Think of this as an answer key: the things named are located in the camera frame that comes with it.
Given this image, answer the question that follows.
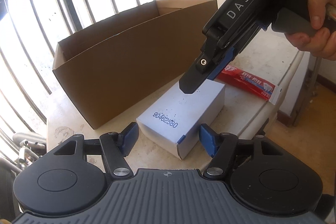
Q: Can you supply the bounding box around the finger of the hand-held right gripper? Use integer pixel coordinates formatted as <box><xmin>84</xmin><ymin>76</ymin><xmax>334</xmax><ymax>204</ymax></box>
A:
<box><xmin>179</xmin><ymin>27</ymin><xmax>231</xmax><ymax>94</ymax></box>
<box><xmin>210</xmin><ymin>47</ymin><xmax>237</xmax><ymax>81</ymax></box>

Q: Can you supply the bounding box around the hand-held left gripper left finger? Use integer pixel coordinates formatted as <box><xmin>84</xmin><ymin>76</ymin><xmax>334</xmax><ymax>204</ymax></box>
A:
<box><xmin>52</xmin><ymin>122</ymin><xmax>139</xmax><ymax>179</ymax></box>

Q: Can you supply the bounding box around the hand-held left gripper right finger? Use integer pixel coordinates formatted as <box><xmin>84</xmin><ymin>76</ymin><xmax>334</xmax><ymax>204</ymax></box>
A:
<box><xmin>199</xmin><ymin>123</ymin><xmax>285</xmax><ymax>179</ymax></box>

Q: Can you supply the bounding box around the red toothpaste box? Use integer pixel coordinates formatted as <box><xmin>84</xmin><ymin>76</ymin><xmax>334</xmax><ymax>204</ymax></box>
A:
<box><xmin>216</xmin><ymin>64</ymin><xmax>282</xmax><ymax>105</ymax></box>

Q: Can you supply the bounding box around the white carton box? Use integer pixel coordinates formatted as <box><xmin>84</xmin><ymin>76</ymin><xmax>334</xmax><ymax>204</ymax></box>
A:
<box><xmin>136</xmin><ymin>79</ymin><xmax>226</xmax><ymax>161</ymax></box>

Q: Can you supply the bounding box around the brown cardboard box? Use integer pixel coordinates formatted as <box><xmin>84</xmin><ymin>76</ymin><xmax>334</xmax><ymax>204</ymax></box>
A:
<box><xmin>52</xmin><ymin>0</ymin><xmax>218</xmax><ymax>130</ymax></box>

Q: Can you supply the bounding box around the person's right hand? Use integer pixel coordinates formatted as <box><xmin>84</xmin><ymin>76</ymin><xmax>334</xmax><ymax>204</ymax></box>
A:
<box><xmin>286</xmin><ymin>0</ymin><xmax>336</xmax><ymax>60</ymax></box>

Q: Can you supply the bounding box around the black wheelchair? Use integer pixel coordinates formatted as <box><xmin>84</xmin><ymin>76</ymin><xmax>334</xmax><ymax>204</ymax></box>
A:
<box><xmin>0</xmin><ymin>132</ymin><xmax>48</xmax><ymax>214</ymax></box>

